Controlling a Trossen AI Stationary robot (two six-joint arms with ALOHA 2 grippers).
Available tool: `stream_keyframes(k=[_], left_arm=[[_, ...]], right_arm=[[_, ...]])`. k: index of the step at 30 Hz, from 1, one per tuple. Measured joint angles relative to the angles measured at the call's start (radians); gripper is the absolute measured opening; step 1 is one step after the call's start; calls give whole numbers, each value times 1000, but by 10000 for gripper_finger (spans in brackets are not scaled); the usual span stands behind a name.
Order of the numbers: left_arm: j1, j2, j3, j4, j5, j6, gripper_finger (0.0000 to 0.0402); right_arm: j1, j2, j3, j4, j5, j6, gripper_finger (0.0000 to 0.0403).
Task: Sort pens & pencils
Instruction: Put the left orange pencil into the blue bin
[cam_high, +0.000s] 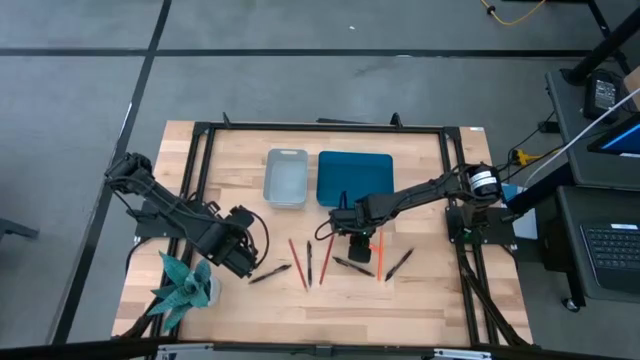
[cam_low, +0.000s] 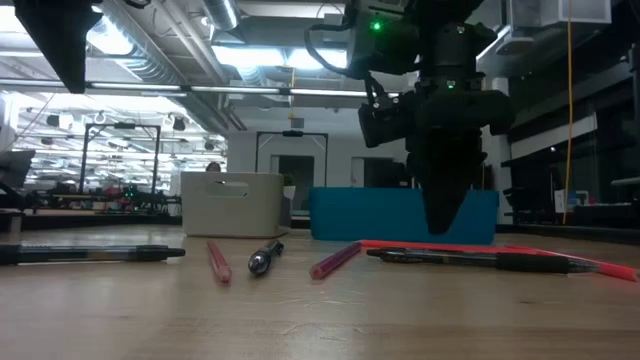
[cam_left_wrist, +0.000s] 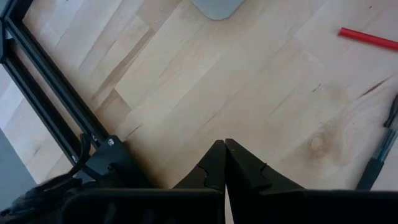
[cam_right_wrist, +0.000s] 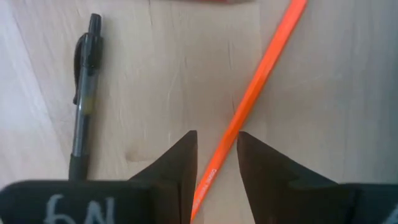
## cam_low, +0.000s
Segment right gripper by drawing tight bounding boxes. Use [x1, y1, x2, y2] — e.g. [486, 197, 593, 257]
[407, 82, 516, 236]

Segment black retractable pen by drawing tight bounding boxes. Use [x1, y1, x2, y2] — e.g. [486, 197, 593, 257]
[365, 246, 600, 276]
[247, 239, 285, 277]
[0, 243, 187, 267]

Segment red pencil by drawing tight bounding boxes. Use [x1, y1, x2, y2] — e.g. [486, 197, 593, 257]
[206, 240, 233, 284]
[308, 241, 363, 282]

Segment blue plastic bin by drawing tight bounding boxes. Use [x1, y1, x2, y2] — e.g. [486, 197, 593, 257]
[308, 186, 500, 245]

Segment dark monitor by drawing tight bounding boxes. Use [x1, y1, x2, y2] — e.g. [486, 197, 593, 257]
[0, 149, 37, 190]

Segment distant black robot arms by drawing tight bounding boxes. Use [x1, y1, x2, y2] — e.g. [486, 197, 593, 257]
[22, 182, 182, 215]

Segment long ceiling light bar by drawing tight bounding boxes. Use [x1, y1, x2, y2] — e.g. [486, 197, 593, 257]
[0, 78, 401, 101]

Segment white plastic bin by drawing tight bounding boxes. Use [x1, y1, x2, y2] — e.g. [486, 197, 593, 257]
[180, 171, 293, 239]

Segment white ceiling unit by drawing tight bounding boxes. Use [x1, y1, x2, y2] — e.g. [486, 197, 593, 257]
[507, 0, 614, 29]

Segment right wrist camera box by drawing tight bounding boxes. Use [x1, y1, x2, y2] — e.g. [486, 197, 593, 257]
[357, 92, 419, 150]

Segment black gantry frame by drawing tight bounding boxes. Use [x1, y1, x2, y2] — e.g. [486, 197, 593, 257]
[255, 130, 330, 189]
[78, 122, 162, 196]

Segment silver round air duct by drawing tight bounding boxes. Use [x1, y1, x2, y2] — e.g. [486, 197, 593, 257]
[201, 0, 241, 32]

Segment black aluminium table frame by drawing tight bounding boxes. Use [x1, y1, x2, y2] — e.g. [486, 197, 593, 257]
[0, 212, 640, 246]

